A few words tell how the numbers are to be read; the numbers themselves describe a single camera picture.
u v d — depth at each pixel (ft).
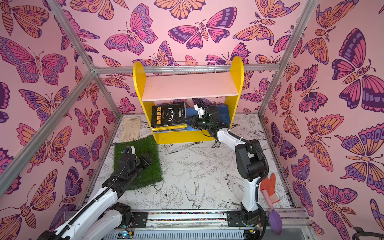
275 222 2.34
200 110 2.74
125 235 2.37
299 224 2.42
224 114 3.05
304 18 2.38
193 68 3.02
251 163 1.69
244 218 2.14
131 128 3.70
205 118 2.67
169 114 2.93
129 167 2.06
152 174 2.87
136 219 2.39
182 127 2.89
